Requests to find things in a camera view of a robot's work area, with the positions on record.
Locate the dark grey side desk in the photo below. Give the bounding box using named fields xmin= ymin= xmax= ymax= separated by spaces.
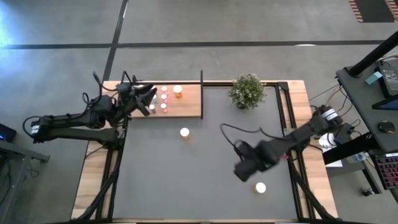
xmin=335 ymin=57 xmax=398 ymax=155

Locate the black aluminium rig frame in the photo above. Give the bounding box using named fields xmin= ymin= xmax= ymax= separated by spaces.
xmin=70 ymin=68 xmax=340 ymax=224

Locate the teal small box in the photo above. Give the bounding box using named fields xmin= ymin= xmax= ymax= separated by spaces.
xmin=364 ymin=71 xmax=383 ymax=86

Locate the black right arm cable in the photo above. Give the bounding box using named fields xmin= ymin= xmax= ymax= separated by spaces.
xmin=220 ymin=123 xmax=299 ymax=156

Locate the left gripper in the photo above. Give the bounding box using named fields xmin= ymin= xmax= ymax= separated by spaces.
xmin=116 ymin=82 xmax=158 ymax=118

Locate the black pole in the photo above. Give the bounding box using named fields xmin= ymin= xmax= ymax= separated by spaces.
xmin=347 ymin=30 xmax=398 ymax=78

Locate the white paper sheet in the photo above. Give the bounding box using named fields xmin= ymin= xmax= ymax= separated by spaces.
xmin=318 ymin=141 xmax=345 ymax=169

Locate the grey table mat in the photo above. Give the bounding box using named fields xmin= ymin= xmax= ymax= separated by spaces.
xmin=111 ymin=86 xmax=298 ymax=221

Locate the dark metal side table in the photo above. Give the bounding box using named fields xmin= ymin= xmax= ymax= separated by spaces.
xmin=0 ymin=139 xmax=51 ymax=224

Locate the wooden shelf board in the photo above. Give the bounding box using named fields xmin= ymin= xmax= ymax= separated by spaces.
xmin=129 ymin=83 xmax=202 ymax=118

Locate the black device white label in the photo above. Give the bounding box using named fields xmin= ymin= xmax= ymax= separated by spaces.
xmin=374 ymin=58 xmax=398 ymax=98

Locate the black desk leg frame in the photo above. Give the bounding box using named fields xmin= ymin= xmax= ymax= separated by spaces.
xmin=322 ymin=132 xmax=383 ymax=195

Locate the clear plastic water bottle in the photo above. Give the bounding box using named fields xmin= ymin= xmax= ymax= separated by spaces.
xmin=345 ymin=151 xmax=368 ymax=164

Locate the black computer mouse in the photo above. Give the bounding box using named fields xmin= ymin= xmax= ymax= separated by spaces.
xmin=377 ymin=120 xmax=396 ymax=134

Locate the backlit black keyboard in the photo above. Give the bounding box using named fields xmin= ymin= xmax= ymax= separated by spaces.
xmin=372 ymin=152 xmax=398 ymax=191

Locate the green potted plant black pot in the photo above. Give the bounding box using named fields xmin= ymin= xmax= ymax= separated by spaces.
xmin=227 ymin=73 xmax=267 ymax=111

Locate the black floor mat striped border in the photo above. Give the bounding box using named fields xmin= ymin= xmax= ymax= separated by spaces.
xmin=348 ymin=0 xmax=398 ymax=24

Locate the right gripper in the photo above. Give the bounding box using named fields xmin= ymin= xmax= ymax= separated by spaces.
xmin=233 ymin=139 xmax=280 ymax=183

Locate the black computer blue light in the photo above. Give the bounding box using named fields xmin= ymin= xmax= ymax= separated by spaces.
xmin=0 ymin=123 xmax=18 ymax=144

